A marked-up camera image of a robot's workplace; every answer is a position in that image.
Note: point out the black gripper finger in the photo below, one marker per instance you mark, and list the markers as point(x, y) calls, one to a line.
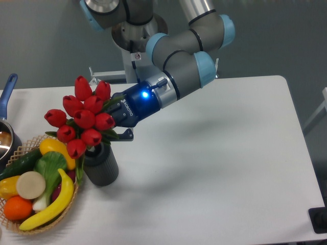
point(127, 135)

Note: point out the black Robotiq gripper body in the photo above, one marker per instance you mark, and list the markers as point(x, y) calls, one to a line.
point(133, 105)

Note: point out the red tulip bouquet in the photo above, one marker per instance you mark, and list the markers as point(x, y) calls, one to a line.
point(83, 122)

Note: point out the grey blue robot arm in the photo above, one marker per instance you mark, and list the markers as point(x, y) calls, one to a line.
point(161, 68)

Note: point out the dark grey ribbed vase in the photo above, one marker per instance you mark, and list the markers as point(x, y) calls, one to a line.
point(100, 165)

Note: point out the dark red fruit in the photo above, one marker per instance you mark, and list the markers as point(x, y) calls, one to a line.
point(56, 192)

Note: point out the yellow lemon squash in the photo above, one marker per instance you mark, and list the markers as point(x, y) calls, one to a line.
point(54, 145)

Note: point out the green bok choy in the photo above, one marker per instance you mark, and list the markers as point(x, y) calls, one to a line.
point(48, 166)

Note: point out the yellow banana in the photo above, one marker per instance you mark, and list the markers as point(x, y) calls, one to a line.
point(55, 208)

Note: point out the woven wicker basket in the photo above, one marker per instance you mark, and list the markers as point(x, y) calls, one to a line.
point(13, 226)

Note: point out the green cucumber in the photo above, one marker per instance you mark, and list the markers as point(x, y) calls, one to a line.
point(24, 164)

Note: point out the beige round disc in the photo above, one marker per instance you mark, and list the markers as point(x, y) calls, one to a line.
point(30, 185)

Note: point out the yellow bell pepper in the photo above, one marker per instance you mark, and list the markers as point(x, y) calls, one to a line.
point(8, 187)

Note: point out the orange fruit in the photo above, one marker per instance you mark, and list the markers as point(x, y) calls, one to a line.
point(17, 208)

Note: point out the black device at edge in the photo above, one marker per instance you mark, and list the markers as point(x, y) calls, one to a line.
point(318, 219)

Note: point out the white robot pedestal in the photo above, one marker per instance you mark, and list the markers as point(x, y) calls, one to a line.
point(132, 40)

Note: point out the blue handled saucepan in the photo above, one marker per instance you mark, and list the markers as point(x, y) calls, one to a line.
point(9, 140)

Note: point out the white frame at right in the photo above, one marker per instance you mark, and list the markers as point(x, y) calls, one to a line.
point(316, 116)

